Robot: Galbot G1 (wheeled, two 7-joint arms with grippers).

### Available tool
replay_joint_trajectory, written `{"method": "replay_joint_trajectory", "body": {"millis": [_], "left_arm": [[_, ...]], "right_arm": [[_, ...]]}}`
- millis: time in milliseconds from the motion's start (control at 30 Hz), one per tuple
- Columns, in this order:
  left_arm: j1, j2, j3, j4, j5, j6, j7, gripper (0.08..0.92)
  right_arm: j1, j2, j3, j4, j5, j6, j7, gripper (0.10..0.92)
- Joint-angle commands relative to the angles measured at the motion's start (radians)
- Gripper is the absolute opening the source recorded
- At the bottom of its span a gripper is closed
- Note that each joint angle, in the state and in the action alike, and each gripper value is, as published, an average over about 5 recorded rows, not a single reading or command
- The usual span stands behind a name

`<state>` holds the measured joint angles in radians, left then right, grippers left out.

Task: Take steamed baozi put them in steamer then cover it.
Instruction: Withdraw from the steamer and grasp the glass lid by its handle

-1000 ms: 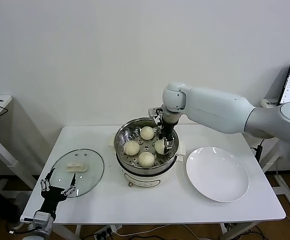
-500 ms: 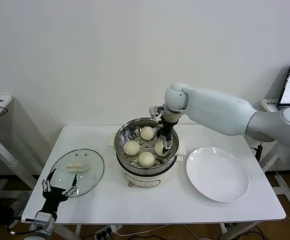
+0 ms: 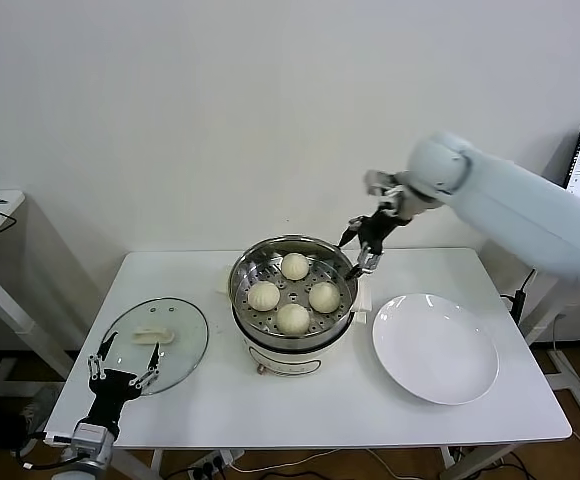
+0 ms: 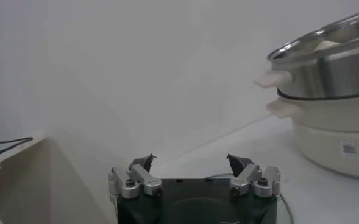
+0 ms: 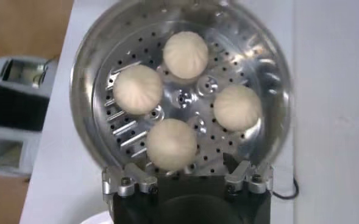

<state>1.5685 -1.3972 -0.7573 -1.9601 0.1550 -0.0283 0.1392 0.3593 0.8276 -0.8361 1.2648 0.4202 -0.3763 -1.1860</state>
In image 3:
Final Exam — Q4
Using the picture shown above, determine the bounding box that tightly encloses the stainless steel steamer basket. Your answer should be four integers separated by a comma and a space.
213, 234, 374, 351

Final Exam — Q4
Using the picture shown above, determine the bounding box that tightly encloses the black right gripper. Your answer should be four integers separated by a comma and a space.
338, 208, 406, 279

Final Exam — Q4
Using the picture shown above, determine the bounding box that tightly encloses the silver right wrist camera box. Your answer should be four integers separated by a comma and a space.
363, 169, 396, 199

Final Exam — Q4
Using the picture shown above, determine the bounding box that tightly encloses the white laptop side table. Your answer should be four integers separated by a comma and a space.
519, 269, 580, 416

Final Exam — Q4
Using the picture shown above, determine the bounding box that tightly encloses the white electric cooker base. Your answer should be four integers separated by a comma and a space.
232, 304, 366, 379

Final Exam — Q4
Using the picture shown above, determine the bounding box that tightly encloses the white power strip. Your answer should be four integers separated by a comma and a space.
184, 449, 245, 476

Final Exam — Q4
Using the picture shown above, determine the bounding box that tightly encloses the glass lid with white handle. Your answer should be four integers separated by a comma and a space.
98, 298, 210, 397

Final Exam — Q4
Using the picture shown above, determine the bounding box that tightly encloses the white round plate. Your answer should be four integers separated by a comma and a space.
372, 293, 500, 405

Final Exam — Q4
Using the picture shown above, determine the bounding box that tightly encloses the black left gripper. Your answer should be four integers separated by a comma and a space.
87, 330, 164, 430

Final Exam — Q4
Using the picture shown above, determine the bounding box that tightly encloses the white steamed baozi bun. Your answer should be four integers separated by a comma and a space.
308, 281, 342, 315
281, 252, 310, 281
247, 280, 281, 311
275, 302, 312, 336

